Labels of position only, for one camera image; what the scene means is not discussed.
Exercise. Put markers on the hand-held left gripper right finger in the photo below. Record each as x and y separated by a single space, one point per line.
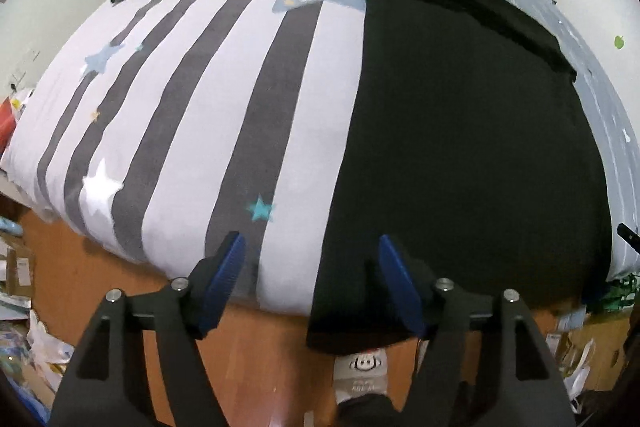
397 287

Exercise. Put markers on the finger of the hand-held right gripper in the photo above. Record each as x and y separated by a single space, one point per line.
630 237

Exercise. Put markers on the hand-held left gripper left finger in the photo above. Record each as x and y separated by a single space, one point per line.
222 287

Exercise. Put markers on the large black shirt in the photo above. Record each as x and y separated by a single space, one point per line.
450 157

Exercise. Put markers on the green printed cloth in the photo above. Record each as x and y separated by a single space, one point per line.
622 292

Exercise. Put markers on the grey slipper with pig face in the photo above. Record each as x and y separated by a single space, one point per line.
361 369

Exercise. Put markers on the cardboard box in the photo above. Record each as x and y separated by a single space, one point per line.
595 342

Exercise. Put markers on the person's dark trouser leg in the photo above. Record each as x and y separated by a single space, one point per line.
367 412

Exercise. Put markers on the bed with striped star sheet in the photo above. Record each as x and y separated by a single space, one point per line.
200 107

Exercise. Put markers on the green apple sticker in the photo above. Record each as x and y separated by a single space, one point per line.
620 42

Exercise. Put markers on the floor clutter of boxes and packets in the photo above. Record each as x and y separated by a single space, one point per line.
30 332

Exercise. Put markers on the white headboard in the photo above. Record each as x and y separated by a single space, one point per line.
600 17

